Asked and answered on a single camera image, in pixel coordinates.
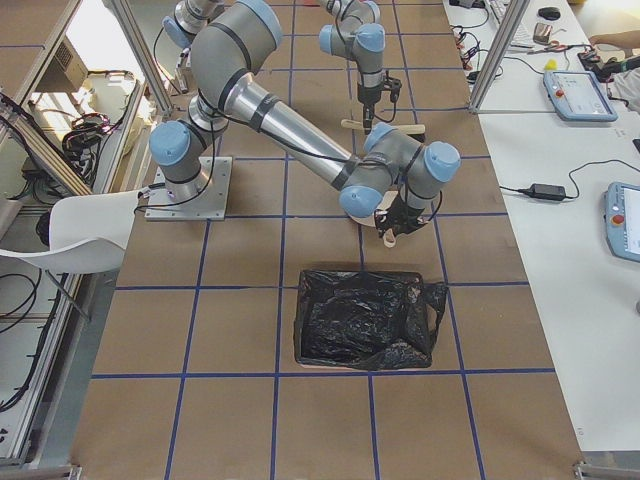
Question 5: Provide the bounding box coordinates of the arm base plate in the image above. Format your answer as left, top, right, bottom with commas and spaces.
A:
144, 156, 233, 222

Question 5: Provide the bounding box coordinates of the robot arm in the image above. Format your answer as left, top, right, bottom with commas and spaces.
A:
147, 1, 461, 235
318, 1, 402, 133

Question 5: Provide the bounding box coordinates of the bin with black bag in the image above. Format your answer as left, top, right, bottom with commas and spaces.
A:
293, 270, 449, 371

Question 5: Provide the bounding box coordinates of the blue teach pendant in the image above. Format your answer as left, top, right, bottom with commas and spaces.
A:
604, 182, 640, 262
543, 71, 618, 122

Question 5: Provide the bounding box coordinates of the black power adapter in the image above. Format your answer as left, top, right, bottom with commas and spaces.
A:
517, 183, 569, 201

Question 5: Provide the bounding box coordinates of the white plastic chair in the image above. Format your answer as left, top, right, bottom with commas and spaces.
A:
0, 189, 144, 324

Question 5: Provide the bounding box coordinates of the cream plastic dustpan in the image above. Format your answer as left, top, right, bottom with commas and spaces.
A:
350, 190, 398, 248

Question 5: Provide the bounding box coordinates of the yellow sponge block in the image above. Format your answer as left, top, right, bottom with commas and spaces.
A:
544, 59, 558, 71

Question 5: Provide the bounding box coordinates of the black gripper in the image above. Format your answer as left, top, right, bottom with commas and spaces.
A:
357, 70, 402, 131
373, 197, 430, 238

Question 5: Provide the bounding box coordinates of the aluminium frame post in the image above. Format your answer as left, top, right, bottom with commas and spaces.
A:
469, 0, 529, 114

